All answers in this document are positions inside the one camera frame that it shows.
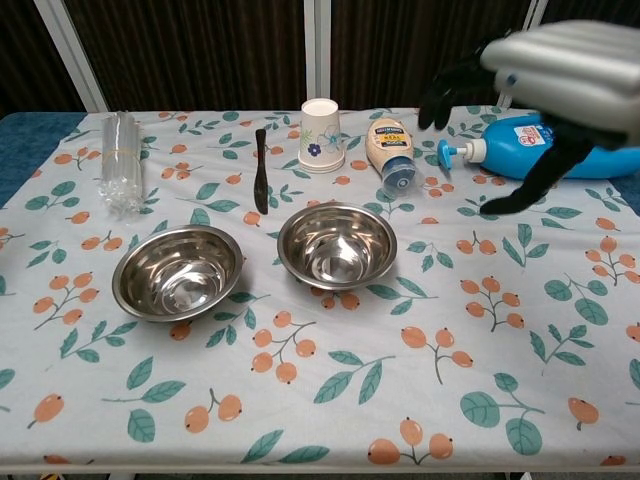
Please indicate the black plastic knife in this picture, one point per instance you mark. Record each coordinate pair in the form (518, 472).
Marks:
(261, 175)

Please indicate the upside-down paper cup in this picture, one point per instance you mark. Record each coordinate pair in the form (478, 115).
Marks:
(320, 135)

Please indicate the blue table mat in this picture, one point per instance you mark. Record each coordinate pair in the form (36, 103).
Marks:
(30, 150)

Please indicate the mayonnaise squeeze bottle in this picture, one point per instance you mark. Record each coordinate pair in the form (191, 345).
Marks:
(391, 145)

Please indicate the clear plastic straw bundle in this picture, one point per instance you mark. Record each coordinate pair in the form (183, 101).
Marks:
(121, 160)

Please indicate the floral fruit print tablecloth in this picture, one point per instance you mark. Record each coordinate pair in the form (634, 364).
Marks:
(320, 380)

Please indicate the blue pump detergent bottle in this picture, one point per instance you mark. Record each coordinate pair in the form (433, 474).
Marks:
(505, 150)

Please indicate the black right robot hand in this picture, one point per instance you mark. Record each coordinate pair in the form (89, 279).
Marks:
(545, 170)

